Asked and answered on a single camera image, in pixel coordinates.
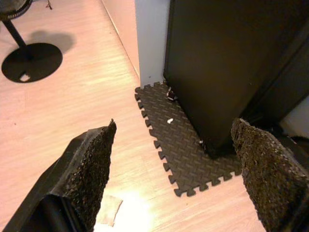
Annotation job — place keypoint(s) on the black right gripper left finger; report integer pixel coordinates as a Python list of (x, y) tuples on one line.
[(82, 174)]

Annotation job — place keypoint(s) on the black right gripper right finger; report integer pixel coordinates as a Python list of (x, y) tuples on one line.
[(272, 178)]

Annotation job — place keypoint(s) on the white paper scrap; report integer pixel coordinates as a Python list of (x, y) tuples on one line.
[(109, 210)]

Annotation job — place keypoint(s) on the small black white object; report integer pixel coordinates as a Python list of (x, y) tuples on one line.
[(201, 142), (171, 94)]

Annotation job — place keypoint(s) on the black foam puzzle mat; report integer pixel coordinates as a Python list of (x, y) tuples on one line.
[(178, 149)]

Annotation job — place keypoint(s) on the tiny white scrap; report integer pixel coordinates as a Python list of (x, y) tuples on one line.
[(170, 120)]

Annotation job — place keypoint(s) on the tall black cabinet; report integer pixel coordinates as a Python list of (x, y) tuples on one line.
[(217, 72)]

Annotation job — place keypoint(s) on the black floor fan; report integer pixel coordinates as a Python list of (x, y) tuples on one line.
[(36, 60)]

